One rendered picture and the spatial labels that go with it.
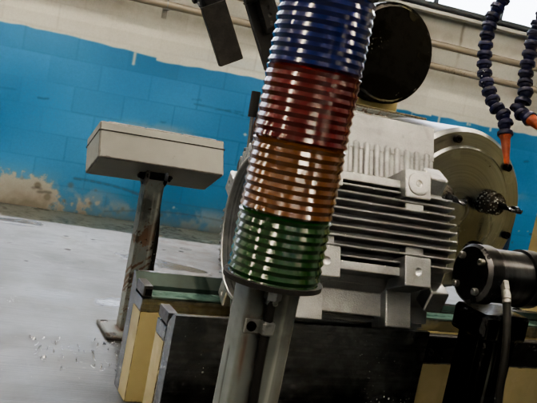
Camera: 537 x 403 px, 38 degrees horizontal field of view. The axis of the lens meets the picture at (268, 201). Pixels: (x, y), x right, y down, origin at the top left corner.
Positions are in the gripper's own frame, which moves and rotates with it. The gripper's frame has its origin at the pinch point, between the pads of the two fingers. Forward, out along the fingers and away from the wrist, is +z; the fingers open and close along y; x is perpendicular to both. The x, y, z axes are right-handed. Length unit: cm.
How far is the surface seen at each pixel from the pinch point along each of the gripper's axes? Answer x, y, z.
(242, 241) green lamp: 17.9, -36.6, 5.2
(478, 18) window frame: -403, 493, 111
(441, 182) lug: -11.8, -12.5, 17.8
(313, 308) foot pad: 7.2, -15.6, 22.8
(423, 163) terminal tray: -12.4, -9.1, 16.4
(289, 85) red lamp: 12.5, -37.8, -3.0
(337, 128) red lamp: 10.7, -38.8, 0.2
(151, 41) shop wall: -125, 535, 41
